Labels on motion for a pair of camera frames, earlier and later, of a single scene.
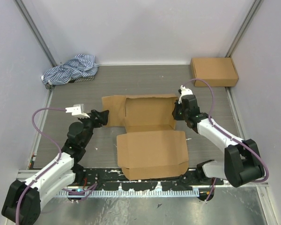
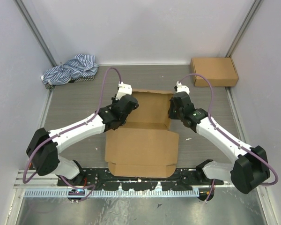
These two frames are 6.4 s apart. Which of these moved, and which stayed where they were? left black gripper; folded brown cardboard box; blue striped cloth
Moved: left black gripper
Stayed: blue striped cloth; folded brown cardboard box
